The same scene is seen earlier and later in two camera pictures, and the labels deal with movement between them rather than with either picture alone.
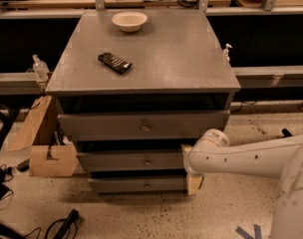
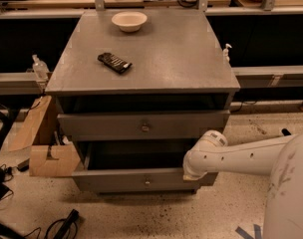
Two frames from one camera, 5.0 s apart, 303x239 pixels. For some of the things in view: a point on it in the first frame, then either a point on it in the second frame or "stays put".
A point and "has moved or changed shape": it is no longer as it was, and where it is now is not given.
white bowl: x=130 y=21 stays put
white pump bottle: x=226 y=58 stays put
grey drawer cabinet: x=133 y=88 stays put
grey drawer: x=111 y=161 has moved or changed shape
